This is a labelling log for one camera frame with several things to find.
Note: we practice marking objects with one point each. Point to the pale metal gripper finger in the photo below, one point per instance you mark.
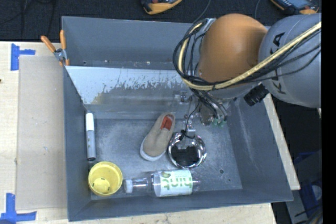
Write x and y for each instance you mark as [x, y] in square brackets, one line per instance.
[183, 97]
[191, 130]

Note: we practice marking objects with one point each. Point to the beige slip-on shoe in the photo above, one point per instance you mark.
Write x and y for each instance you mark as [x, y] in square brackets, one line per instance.
[156, 141]

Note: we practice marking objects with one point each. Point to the clear plastic bottle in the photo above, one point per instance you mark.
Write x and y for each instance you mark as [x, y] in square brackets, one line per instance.
[173, 183]

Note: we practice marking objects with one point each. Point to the grey metal bin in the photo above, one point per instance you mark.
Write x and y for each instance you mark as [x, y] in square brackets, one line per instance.
[126, 139]

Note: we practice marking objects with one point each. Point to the yellow plastic cup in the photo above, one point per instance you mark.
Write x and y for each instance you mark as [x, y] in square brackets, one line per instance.
[103, 178]

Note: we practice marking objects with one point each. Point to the white and silver marker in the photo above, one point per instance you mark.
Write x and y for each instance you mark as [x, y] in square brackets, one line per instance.
[90, 136]

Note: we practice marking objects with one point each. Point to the pale wood flat board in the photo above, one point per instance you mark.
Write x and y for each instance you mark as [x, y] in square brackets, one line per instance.
[39, 133]

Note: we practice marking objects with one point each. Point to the black cylinder on white bracket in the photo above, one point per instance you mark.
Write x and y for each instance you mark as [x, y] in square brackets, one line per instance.
[255, 95]

